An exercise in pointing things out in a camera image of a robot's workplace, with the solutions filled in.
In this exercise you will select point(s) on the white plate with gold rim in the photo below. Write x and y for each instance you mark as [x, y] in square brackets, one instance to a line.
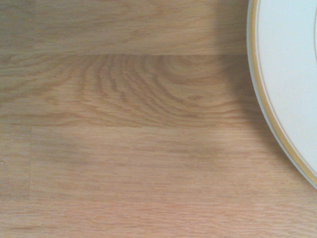
[287, 74]

